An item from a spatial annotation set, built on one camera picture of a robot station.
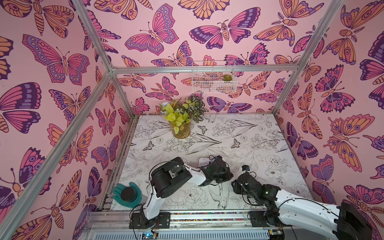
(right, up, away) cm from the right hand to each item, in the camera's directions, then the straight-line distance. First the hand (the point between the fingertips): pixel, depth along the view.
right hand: (233, 183), depth 84 cm
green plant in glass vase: (-32, +40, +8) cm, 52 cm away
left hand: (+3, +3, +2) cm, 5 cm away
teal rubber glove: (-64, -4, -2) cm, 64 cm away
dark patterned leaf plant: (-20, +44, +10) cm, 49 cm away
